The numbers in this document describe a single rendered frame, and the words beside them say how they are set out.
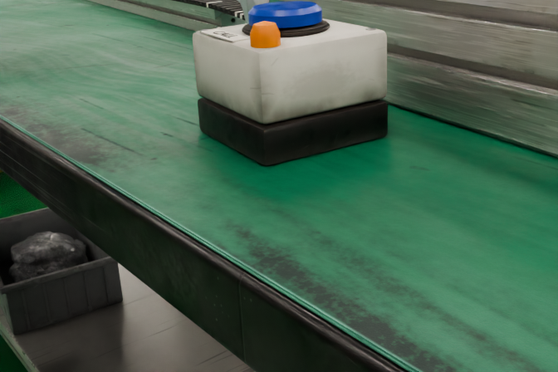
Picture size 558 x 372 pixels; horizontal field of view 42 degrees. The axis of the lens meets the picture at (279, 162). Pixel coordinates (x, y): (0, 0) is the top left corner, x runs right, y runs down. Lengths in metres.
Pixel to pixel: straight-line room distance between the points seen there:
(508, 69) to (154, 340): 0.96
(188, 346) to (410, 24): 0.89
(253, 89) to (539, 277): 0.17
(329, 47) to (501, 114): 0.10
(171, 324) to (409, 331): 1.09
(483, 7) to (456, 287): 0.20
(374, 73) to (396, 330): 0.19
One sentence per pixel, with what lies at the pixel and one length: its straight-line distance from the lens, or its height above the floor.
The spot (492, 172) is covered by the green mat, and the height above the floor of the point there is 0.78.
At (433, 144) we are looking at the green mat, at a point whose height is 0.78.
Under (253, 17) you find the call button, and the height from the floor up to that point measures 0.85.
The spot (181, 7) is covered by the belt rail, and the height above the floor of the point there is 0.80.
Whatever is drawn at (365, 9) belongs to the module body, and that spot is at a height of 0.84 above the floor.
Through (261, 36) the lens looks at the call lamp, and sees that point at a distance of 0.35.
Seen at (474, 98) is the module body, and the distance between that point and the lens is 0.41.
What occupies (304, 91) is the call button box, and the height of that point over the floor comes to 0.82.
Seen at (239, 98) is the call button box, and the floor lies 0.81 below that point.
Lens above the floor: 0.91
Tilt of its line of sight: 20 degrees down
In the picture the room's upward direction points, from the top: 3 degrees counter-clockwise
